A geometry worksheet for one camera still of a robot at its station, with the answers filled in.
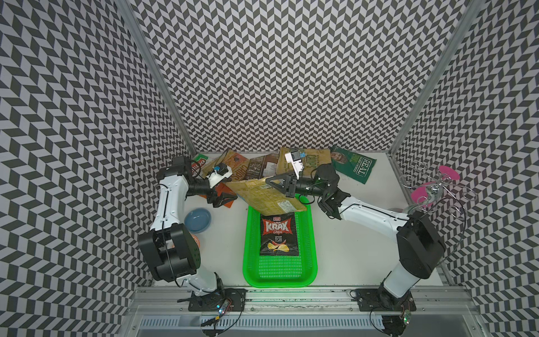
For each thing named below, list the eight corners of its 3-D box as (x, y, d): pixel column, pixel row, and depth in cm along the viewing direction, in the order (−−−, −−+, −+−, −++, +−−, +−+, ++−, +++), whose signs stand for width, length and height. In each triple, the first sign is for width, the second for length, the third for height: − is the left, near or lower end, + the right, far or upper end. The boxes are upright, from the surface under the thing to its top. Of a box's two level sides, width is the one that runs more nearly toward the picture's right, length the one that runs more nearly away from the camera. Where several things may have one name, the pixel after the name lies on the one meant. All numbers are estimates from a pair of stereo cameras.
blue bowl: (184, 233, 89) (180, 229, 86) (190, 212, 95) (187, 208, 92) (208, 233, 89) (205, 229, 86) (213, 212, 95) (210, 208, 92)
